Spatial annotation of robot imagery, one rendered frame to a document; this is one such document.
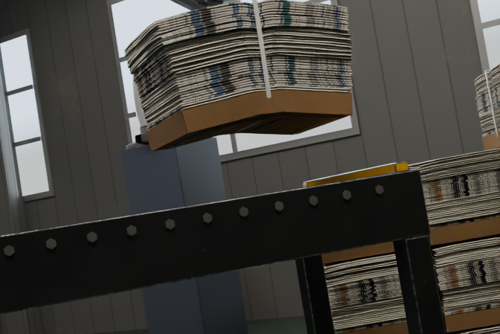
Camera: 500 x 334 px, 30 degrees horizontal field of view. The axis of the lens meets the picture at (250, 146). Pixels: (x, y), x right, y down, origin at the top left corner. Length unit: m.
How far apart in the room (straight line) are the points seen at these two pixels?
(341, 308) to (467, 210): 0.42
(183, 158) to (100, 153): 4.90
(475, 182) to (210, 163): 0.74
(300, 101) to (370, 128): 4.29
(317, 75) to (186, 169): 0.82
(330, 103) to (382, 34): 4.25
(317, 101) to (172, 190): 0.83
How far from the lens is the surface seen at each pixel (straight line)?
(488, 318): 2.56
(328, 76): 1.86
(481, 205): 2.55
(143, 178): 2.63
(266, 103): 1.79
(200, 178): 2.62
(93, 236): 1.52
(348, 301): 2.50
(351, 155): 6.17
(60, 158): 7.77
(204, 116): 1.74
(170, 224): 1.55
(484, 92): 2.84
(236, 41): 1.80
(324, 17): 1.88
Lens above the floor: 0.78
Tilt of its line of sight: 4 degrees up
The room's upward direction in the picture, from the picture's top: 9 degrees counter-clockwise
